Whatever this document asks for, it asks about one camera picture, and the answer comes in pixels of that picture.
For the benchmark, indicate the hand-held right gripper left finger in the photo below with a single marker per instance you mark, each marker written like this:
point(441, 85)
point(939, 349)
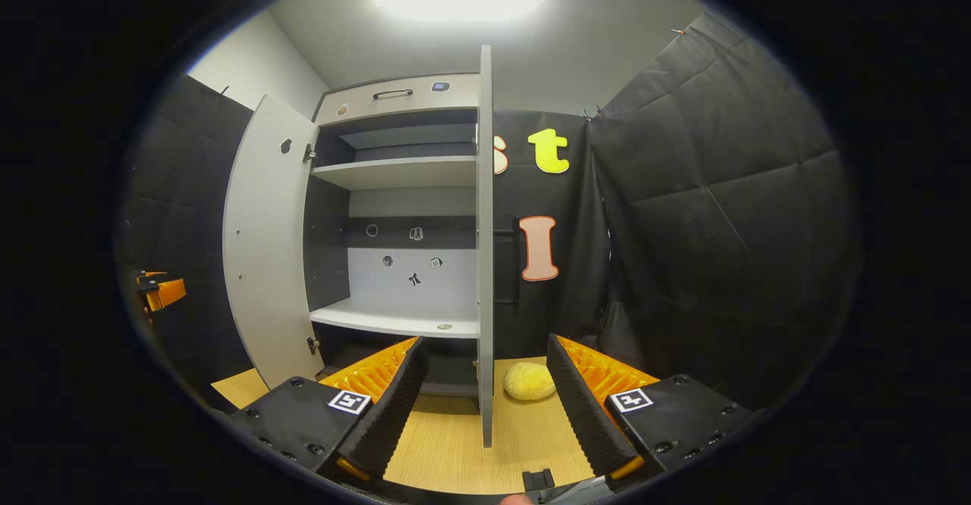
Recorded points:
point(387, 421)

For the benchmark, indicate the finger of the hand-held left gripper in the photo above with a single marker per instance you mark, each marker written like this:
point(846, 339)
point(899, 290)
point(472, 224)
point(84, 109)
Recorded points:
point(168, 293)
point(152, 274)

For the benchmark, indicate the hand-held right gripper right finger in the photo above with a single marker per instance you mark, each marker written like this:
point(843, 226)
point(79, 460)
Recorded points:
point(580, 414)

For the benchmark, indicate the grey cabinet door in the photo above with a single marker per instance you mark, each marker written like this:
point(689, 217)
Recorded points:
point(265, 262)
point(485, 262)

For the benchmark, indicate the grey double-door shoe cabinet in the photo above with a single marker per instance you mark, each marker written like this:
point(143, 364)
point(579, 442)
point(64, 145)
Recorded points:
point(402, 175)

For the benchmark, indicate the yellow round sponge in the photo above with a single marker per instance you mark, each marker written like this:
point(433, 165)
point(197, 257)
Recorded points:
point(529, 381)

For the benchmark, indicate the black backdrop cloth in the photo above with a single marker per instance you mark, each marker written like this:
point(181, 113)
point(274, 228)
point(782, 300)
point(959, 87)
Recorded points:
point(721, 224)

